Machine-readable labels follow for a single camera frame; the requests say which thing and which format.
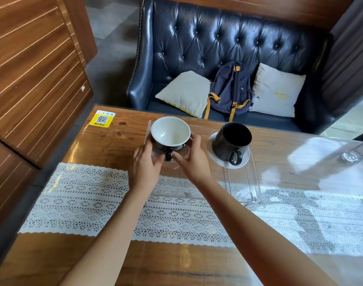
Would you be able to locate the yellow code sticker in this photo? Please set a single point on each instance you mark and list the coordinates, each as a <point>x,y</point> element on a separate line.
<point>102,119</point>

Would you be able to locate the person's left forearm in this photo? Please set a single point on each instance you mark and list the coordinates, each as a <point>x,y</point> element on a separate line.
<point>110,244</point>

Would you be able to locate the clear acrylic stand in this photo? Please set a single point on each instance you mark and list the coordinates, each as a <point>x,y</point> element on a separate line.
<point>244,181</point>

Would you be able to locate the person's left hand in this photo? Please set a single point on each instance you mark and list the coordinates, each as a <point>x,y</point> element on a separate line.
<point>144,172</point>

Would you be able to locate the black cup with white inside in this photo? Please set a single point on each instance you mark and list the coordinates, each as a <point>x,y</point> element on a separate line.
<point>171,131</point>

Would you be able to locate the grey curtain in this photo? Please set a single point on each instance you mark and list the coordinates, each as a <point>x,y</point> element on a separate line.
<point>348,47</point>

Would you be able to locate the white saucer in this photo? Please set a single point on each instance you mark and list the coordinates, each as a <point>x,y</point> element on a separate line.
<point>183,151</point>
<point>212,154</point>

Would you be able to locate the clear plastic water bottle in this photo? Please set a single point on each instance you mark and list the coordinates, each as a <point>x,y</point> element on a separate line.
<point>357,153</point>

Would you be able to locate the person's right hand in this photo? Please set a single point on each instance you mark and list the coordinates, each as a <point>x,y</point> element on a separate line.
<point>195,166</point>

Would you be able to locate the person's right forearm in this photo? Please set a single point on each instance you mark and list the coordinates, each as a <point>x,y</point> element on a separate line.
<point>265,244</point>

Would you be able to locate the plain wooden side panel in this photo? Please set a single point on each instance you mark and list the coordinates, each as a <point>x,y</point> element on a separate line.
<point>80,23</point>

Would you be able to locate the cream cushion with yellow print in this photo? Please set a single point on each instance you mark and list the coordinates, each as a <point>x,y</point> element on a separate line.
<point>278,92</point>

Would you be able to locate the cream cushion with yellow edge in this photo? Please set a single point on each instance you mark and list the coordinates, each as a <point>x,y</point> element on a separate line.
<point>186,92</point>

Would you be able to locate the dark tufted leather sofa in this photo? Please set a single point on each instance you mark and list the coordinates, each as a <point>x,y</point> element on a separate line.
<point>193,35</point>

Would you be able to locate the striped wooden partition wall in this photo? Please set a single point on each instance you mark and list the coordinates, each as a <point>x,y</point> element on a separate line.
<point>26,86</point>

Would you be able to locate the white lace table runner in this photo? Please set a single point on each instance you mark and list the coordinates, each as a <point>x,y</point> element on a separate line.
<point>80,205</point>

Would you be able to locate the black mug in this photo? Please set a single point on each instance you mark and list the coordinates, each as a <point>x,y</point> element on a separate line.
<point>232,139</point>

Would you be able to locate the wooden panel behind sofa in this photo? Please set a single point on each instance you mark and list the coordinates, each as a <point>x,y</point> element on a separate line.
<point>274,7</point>

